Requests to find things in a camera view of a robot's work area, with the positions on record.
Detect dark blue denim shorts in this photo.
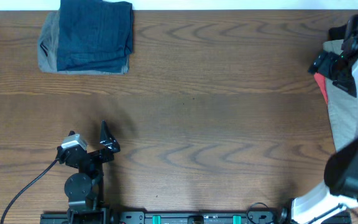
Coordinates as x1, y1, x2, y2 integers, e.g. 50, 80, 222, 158
57, 0, 134, 73

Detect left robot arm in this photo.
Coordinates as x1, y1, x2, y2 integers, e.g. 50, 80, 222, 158
56, 121, 121, 223

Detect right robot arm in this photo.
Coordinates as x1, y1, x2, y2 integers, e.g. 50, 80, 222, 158
279, 14, 358, 223

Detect red garment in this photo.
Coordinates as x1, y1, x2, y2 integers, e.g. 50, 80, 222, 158
313, 73, 328, 104

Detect black garment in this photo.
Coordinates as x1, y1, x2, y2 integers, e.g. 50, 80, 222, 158
328, 25, 347, 40

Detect beige khaki shorts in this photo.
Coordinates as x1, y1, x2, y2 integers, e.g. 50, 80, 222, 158
322, 39, 358, 152

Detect folded grey shorts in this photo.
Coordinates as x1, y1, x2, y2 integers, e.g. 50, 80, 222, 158
37, 11, 129, 75

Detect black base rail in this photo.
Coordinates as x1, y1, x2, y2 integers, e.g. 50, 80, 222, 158
40, 210, 352, 224

